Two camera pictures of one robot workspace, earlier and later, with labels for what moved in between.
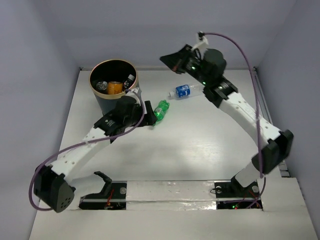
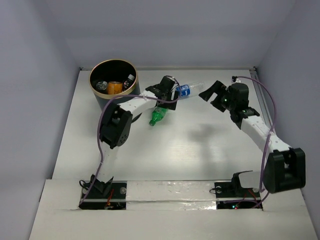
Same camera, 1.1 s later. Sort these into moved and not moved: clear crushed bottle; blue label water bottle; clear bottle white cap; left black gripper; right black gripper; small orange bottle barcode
Moved: left black gripper; right black gripper
Not moved: clear crushed bottle; small orange bottle barcode; blue label water bottle; clear bottle white cap
